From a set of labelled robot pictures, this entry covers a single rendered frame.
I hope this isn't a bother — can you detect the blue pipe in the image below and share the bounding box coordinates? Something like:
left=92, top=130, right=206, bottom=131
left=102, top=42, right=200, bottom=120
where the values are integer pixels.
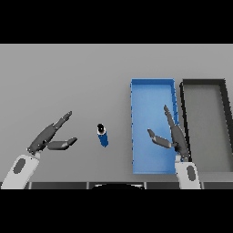
left=96, top=122, right=110, bottom=148

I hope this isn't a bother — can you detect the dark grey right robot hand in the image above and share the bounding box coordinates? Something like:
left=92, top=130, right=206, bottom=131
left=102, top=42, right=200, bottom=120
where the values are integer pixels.
left=147, top=104, right=191, bottom=163

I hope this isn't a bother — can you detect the dark grey bin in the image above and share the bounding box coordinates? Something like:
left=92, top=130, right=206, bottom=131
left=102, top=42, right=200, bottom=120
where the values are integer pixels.
left=179, top=78, right=233, bottom=175

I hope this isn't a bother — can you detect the blue bin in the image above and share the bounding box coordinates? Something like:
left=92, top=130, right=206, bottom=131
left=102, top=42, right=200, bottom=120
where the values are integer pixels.
left=130, top=77, right=179, bottom=176

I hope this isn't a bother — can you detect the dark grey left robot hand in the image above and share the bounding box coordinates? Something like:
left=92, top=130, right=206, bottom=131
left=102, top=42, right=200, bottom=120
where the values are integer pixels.
left=26, top=110, right=78, bottom=155

